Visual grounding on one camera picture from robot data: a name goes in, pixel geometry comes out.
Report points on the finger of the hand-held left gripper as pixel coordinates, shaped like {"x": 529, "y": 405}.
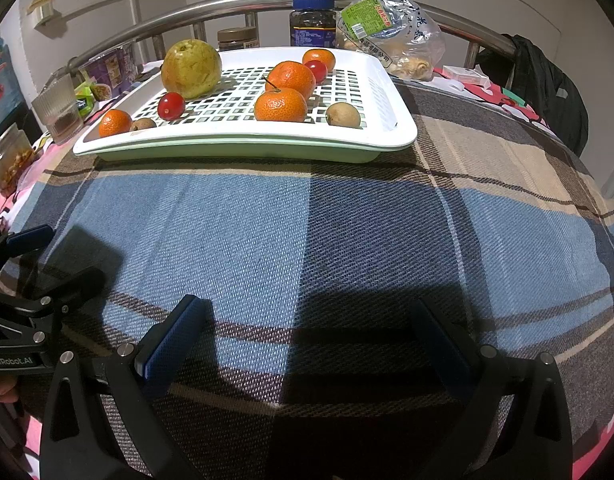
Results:
{"x": 77, "y": 287}
{"x": 29, "y": 240}

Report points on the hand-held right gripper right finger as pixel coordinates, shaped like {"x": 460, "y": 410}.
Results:
{"x": 444, "y": 355}

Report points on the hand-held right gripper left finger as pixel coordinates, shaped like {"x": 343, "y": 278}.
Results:
{"x": 172, "y": 340}

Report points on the small mandarin orange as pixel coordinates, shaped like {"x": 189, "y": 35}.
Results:
{"x": 114, "y": 124}

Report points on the brown longan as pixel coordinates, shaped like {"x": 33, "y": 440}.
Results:
{"x": 143, "y": 124}
{"x": 343, "y": 115}

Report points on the small red tomato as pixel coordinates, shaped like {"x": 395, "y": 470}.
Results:
{"x": 171, "y": 106}

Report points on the yellow-green pear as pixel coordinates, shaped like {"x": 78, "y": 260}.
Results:
{"x": 192, "y": 69}

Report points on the white perforated plastic tray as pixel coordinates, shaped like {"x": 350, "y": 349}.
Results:
{"x": 382, "y": 110}

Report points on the mandarin orange with stem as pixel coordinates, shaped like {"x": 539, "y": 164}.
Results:
{"x": 281, "y": 106}

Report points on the large red tomato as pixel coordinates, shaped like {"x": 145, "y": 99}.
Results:
{"x": 317, "y": 72}

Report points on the person's left hand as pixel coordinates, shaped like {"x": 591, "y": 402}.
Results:
{"x": 4, "y": 390}

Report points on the glass jar with food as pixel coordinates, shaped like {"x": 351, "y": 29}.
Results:
{"x": 9, "y": 160}

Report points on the ribbed glass cup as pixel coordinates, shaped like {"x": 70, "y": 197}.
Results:
{"x": 57, "y": 110}

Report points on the green snack packet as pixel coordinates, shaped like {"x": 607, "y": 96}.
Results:
{"x": 86, "y": 99}

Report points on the blue printed bag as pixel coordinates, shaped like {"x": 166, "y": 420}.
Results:
{"x": 2, "y": 90}

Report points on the plaid blanket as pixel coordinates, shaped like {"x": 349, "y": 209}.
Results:
{"x": 337, "y": 240}

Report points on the purple snack cup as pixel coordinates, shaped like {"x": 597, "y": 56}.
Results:
{"x": 112, "y": 67}

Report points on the small white box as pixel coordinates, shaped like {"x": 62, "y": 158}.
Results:
{"x": 467, "y": 76}

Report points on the black backpack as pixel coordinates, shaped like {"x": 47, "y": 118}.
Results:
{"x": 552, "y": 92}

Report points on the brown-lidded jar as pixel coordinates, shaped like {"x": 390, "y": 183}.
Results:
{"x": 238, "y": 40}

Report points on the clear plastic snack bag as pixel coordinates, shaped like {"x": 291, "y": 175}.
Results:
{"x": 397, "y": 35}

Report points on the blue-lidded dark jar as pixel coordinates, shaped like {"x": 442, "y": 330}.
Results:
{"x": 313, "y": 22}

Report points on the yellow wall holder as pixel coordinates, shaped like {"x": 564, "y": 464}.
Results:
{"x": 44, "y": 10}

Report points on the metal bed rail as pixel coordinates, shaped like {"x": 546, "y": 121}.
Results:
{"x": 187, "y": 12}

